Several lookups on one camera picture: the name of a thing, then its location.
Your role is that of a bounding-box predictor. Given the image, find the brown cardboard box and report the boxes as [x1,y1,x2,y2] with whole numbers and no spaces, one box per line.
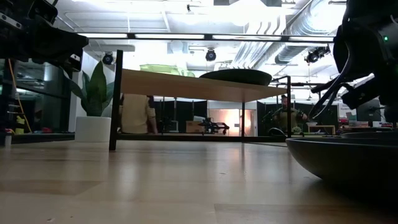
[185,120,206,134]

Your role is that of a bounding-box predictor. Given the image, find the black aluminium rig frame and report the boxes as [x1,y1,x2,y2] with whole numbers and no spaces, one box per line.
[0,132,343,144]

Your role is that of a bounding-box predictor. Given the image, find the white plant pot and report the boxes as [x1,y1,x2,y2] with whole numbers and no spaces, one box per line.
[74,116,112,143]

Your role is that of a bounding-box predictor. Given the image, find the white wall poster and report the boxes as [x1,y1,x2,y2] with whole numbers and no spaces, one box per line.
[338,104,354,119]

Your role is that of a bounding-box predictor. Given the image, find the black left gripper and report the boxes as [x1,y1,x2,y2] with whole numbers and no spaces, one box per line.
[0,0,90,73]

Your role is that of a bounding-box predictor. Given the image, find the green snake plant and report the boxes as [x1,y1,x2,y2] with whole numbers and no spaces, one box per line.
[62,60,116,118]

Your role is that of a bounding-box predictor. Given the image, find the yellow object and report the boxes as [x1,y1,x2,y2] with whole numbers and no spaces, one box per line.
[14,115,26,135]

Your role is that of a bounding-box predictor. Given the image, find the yellow orange power cable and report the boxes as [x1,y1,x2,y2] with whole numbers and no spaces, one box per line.
[7,58,33,134]

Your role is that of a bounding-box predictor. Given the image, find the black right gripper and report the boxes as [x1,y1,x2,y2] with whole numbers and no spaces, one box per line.
[341,75,384,110]

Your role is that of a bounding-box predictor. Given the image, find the black low robot cart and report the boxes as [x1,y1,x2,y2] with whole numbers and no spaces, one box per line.
[198,117,231,136]

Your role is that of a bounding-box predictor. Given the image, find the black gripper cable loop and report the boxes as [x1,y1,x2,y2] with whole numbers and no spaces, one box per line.
[310,54,355,121]

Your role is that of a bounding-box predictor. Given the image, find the small wooden bench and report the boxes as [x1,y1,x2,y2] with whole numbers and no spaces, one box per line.
[307,124,336,136]

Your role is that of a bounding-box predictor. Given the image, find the wooden shelf black legs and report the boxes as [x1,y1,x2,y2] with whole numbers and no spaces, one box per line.
[108,49,293,152]

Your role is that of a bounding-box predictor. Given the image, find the person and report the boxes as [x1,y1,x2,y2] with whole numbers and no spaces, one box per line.
[272,94,308,133]
[119,93,159,135]

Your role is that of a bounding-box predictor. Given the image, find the black computer monitor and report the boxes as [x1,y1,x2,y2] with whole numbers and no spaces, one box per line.
[356,98,386,123]

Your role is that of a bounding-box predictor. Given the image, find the overhead light bar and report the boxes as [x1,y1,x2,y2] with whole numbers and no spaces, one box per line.
[76,32,336,44]

